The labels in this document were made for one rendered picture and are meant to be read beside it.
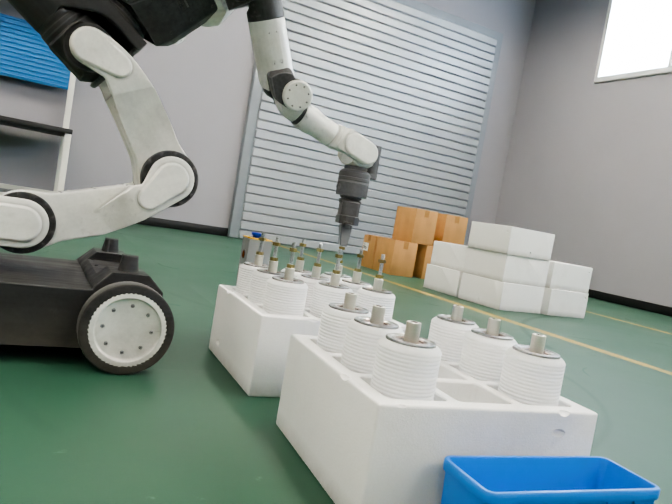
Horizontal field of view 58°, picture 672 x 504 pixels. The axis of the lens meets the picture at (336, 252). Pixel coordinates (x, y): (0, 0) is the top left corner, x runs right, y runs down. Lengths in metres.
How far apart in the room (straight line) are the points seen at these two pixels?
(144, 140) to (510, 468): 1.12
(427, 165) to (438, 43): 1.48
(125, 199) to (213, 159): 5.10
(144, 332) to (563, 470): 0.88
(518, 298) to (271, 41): 2.94
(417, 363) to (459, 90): 7.23
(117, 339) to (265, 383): 0.33
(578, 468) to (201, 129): 5.91
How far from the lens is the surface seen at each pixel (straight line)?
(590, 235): 7.44
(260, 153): 6.67
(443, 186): 7.84
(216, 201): 6.64
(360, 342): 0.98
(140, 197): 1.53
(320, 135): 1.63
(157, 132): 1.59
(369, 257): 5.54
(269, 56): 1.55
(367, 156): 1.66
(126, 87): 1.56
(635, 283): 7.03
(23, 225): 1.52
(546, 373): 1.01
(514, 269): 4.07
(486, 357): 1.10
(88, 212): 1.57
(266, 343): 1.33
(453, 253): 4.43
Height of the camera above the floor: 0.42
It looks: 3 degrees down
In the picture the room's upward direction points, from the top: 10 degrees clockwise
